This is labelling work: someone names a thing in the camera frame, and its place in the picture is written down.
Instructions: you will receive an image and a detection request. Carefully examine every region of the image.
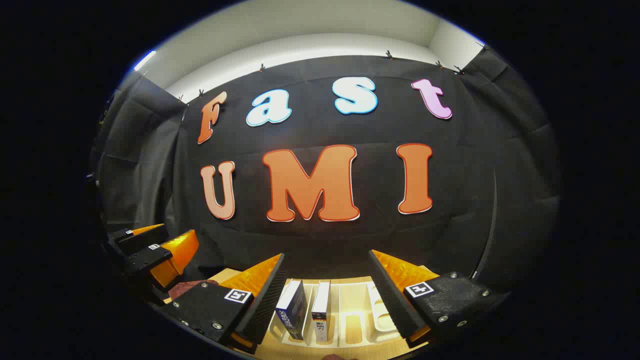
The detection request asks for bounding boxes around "ceiling light strip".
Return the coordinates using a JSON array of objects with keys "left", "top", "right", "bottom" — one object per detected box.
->
[{"left": 133, "top": 49, "right": 157, "bottom": 72}]

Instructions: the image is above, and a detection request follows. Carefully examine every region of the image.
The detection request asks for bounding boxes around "reddish brown schoolbag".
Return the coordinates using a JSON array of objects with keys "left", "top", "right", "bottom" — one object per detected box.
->
[{"left": 167, "top": 279, "right": 221, "bottom": 302}]

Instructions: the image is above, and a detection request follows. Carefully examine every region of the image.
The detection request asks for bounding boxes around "white bookshelf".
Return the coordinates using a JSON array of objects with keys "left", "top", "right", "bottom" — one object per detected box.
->
[{"left": 267, "top": 279, "right": 402, "bottom": 349}]

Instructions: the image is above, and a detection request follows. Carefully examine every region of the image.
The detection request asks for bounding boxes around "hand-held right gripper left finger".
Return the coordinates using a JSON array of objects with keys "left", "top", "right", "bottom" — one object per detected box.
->
[{"left": 160, "top": 252, "right": 289, "bottom": 356}]

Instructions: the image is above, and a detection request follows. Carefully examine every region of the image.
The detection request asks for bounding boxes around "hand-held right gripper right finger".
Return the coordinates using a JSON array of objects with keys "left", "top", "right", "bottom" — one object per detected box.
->
[{"left": 367, "top": 248, "right": 512, "bottom": 350}]

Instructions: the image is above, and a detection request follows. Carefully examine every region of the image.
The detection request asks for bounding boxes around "blue cover book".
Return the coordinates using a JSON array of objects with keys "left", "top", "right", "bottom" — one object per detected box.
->
[{"left": 274, "top": 279, "right": 309, "bottom": 342}]

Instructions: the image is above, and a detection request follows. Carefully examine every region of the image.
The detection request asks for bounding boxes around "portrait cover book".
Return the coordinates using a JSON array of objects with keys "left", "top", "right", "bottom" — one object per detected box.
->
[{"left": 310, "top": 280, "right": 332, "bottom": 344}]

